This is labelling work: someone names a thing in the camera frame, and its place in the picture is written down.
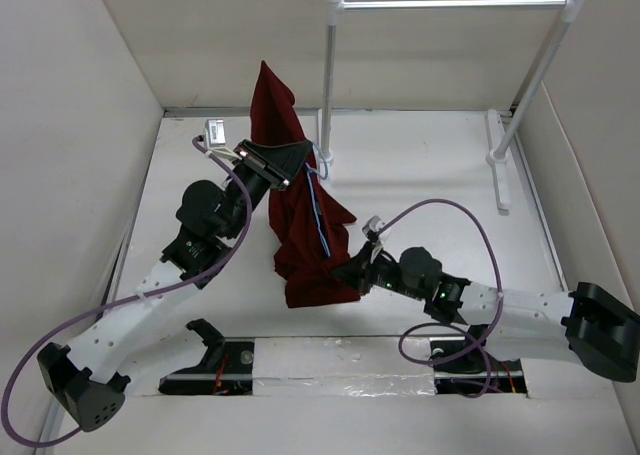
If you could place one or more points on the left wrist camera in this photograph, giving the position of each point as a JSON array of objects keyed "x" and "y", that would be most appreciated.
[{"x": 215, "y": 140}]

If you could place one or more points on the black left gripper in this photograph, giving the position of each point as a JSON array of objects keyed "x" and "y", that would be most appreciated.
[{"x": 275, "y": 165}]

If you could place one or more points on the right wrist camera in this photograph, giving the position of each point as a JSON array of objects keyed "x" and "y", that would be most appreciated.
[{"x": 372, "y": 232}]

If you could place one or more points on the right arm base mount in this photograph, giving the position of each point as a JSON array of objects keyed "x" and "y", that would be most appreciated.
[{"x": 467, "y": 375}]

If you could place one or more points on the dark red t shirt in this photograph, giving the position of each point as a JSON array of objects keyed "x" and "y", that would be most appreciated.
[{"x": 300, "y": 259}]

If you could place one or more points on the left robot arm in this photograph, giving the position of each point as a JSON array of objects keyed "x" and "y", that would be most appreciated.
[{"x": 87, "y": 376}]

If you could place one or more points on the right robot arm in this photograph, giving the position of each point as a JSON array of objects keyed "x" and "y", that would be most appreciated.
[{"x": 586, "y": 326}]

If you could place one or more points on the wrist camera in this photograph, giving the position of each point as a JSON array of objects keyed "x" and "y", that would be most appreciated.
[
  {"x": 215, "y": 140},
  {"x": 372, "y": 232}
]

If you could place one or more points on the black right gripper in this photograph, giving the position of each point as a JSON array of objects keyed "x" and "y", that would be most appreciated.
[{"x": 359, "y": 271}]

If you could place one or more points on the light blue wire hanger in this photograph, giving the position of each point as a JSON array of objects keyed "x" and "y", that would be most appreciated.
[{"x": 317, "y": 210}]

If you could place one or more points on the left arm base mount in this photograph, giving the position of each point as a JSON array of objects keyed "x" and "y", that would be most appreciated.
[{"x": 225, "y": 368}]

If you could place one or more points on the white clothes rack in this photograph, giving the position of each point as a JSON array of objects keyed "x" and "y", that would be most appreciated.
[{"x": 499, "y": 137}]

